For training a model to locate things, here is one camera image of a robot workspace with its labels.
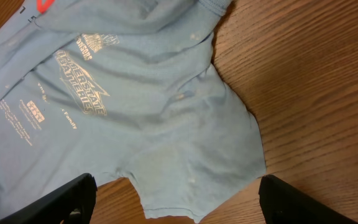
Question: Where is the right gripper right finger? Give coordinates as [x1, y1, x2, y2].
[259, 174, 357, 224]

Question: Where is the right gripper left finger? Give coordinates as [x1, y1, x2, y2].
[0, 173, 98, 224]

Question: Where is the light blue t-shirt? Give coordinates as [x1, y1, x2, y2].
[0, 1, 266, 222]

